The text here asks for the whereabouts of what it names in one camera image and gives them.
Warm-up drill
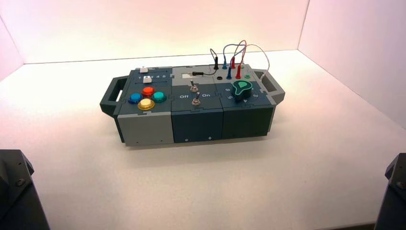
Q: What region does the red plug wire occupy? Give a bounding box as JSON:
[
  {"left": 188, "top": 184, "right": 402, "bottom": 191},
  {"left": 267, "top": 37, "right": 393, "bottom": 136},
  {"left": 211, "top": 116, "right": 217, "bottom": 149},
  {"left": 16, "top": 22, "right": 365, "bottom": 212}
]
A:
[{"left": 230, "top": 40, "right": 248, "bottom": 80}]

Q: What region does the grey and teal control box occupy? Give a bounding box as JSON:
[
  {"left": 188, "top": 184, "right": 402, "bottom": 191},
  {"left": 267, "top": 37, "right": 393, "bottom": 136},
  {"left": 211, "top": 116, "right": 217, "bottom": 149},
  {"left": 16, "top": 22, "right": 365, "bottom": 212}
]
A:
[{"left": 99, "top": 65, "right": 286, "bottom": 147}]

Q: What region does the green rotary knob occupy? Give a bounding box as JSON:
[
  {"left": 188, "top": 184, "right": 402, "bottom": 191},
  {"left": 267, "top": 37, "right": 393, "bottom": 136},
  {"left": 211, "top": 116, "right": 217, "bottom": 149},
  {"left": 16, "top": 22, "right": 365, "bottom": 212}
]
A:
[{"left": 232, "top": 80, "right": 254, "bottom": 102}]

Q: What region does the teal push button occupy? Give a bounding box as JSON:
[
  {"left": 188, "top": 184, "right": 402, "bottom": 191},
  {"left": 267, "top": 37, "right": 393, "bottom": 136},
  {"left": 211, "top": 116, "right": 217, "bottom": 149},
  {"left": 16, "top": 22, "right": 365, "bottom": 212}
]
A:
[{"left": 152, "top": 92, "right": 168, "bottom": 104}]

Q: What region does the yellow push button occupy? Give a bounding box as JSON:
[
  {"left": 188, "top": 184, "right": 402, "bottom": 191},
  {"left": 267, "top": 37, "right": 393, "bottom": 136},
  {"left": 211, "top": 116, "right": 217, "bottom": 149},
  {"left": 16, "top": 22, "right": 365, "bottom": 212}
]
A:
[{"left": 137, "top": 98, "right": 156, "bottom": 111}]

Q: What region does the blue push button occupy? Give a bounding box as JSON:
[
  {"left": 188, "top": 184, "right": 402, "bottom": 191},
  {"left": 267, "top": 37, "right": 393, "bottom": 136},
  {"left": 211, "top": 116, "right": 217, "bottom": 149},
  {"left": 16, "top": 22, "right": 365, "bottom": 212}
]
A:
[{"left": 128, "top": 92, "right": 144, "bottom": 105}]

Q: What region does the blue plug wire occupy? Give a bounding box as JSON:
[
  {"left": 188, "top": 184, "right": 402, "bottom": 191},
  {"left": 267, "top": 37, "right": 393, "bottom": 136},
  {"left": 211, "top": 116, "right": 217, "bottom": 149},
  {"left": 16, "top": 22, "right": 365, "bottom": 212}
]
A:
[{"left": 222, "top": 44, "right": 247, "bottom": 80}]

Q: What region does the black plug wire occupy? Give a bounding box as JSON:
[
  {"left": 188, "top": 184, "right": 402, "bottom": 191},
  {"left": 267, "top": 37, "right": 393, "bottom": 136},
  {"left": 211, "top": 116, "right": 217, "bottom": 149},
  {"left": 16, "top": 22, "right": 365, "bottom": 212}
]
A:
[{"left": 192, "top": 48, "right": 220, "bottom": 77}]

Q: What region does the white wire with green plugs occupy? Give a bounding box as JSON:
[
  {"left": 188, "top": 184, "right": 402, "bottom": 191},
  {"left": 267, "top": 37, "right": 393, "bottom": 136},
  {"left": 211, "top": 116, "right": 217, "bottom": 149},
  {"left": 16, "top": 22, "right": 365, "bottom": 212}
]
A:
[{"left": 239, "top": 44, "right": 271, "bottom": 80}]

